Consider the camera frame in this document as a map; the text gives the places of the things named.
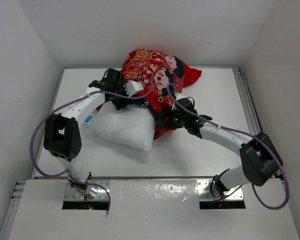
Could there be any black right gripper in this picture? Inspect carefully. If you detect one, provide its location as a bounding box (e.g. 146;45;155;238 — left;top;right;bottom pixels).
156;105;188;129

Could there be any white pillow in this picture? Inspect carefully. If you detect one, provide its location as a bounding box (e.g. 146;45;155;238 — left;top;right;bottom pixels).
86;101;155;151

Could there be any red patterned pillowcase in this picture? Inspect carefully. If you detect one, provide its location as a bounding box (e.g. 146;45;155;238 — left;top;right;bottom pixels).
106;49;202;140

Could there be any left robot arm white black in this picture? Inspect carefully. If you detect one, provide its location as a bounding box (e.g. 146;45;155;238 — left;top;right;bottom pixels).
43;68;129;185

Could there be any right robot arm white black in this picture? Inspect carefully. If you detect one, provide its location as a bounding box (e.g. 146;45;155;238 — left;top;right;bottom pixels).
156;94;283;196

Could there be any blue white pillow tag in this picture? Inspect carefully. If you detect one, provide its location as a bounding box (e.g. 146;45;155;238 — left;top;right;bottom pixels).
84;114;95;125

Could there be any white front foam board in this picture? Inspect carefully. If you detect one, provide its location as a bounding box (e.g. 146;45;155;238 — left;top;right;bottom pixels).
9;179;299;240

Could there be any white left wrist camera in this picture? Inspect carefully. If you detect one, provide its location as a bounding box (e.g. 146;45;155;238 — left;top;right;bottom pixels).
125;81;144;97

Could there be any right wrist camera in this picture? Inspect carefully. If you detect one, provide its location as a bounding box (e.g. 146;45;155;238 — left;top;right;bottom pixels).
174;93;187;104

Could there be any aluminium table frame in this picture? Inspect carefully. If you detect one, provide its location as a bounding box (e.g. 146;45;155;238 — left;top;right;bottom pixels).
0;67;261;240

